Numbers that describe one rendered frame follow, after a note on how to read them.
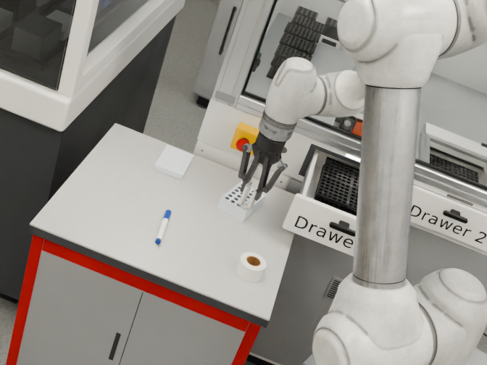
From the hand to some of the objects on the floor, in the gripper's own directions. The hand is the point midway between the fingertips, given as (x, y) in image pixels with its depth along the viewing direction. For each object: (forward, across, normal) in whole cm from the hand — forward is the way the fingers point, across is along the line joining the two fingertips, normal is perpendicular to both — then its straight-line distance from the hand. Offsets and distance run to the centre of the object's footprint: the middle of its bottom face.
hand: (249, 195), depth 210 cm
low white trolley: (+84, -13, -10) cm, 86 cm away
